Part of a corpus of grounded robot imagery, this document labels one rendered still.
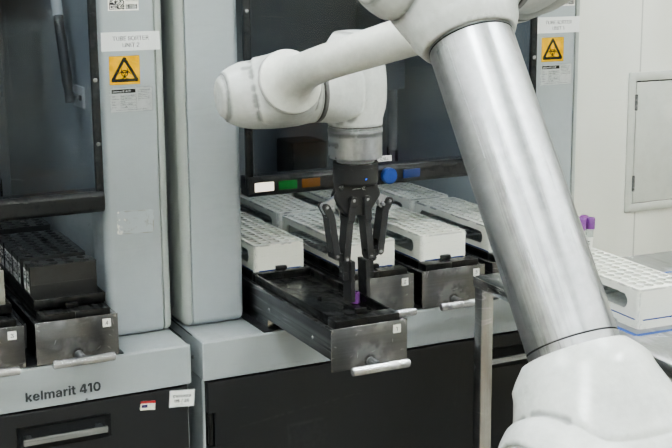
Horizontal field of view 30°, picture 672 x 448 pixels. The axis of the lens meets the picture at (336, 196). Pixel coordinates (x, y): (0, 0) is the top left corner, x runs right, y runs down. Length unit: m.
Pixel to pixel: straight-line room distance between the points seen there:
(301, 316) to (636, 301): 0.53
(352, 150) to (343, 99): 0.09
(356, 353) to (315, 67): 0.46
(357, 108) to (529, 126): 0.66
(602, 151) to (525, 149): 2.67
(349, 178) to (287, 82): 0.24
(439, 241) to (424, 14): 0.99
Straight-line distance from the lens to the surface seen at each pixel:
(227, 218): 2.21
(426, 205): 2.61
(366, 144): 2.02
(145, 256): 2.17
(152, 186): 2.15
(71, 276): 2.13
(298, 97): 1.89
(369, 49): 1.79
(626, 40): 4.04
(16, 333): 2.05
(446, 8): 1.41
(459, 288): 2.35
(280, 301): 2.13
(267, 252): 2.27
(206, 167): 2.18
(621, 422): 1.26
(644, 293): 1.94
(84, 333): 2.08
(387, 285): 2.27
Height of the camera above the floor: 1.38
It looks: 11 degrees down
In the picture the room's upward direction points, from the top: straight up
